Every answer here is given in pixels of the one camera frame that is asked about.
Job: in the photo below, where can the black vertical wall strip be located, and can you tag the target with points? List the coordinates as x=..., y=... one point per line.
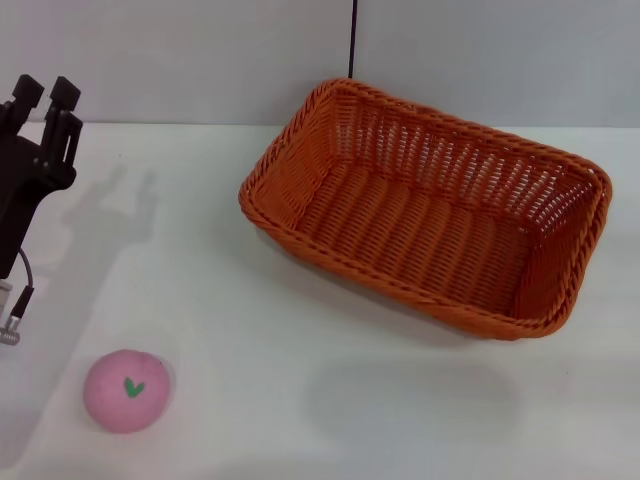
x=352, y=35

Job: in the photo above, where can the orange woven rectangular basket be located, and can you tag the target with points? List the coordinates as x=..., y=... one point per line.
x=415, y=235

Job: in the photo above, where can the pink ball with green leaf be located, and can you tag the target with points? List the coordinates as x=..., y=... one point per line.
x=115, y=400

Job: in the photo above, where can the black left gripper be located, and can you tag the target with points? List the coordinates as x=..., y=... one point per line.
x=22, y=190

